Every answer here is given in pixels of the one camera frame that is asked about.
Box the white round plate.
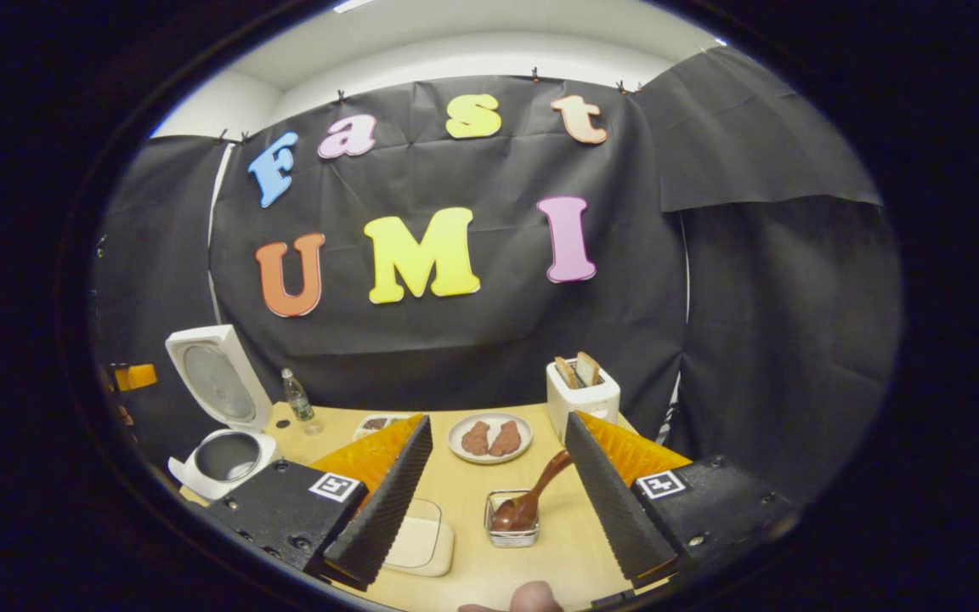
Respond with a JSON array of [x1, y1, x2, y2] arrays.
[[447, 412, 534, 465]]

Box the white rice cooker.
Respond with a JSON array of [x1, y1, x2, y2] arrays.
[[165, 325, 280, 501]]

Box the clear plastic water bottle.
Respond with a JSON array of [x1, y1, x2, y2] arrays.
[[281, 368, 316, 423]]

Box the clear rice container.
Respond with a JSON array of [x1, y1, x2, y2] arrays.
[[383, 498, 456, 578]]

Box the clear chopstick holder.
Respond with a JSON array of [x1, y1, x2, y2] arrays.
[[484, 490, 540, 548]]

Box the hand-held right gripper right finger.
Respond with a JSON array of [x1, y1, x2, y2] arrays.
[[563, 411, 796, 590]]

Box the brown wooden spoon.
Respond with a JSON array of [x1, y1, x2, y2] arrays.
[[491, 450, 574, 532]]

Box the white divided grain dish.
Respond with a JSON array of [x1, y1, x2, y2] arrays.
[[352, 413, 412, 441]]

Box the white toaster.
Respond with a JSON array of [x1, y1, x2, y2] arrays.
[[546, 352, 621, 443]]

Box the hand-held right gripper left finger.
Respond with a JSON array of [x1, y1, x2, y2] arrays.
[[205, 414, 434, 593]]

